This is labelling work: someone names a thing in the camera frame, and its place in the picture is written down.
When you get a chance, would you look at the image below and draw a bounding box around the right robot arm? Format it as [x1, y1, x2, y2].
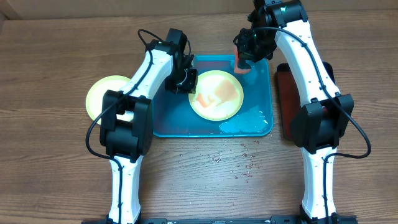
[233, 1, 357, 223]

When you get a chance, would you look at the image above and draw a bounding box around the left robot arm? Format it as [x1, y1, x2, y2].
[99, 39, 198, 223]

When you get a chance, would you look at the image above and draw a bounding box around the yellow-green plate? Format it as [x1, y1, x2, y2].
[188, 70, 244, 121]
[85, 75, 130, 120]

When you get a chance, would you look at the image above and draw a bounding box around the black red lacquer tray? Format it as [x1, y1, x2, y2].
[275, 63, 335, 141]

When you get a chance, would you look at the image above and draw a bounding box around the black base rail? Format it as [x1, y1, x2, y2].
[81, 215, 358, 224]

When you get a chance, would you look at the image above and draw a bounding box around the orange sponge with dark scourer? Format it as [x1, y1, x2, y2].
[234, 45, 251, 74]

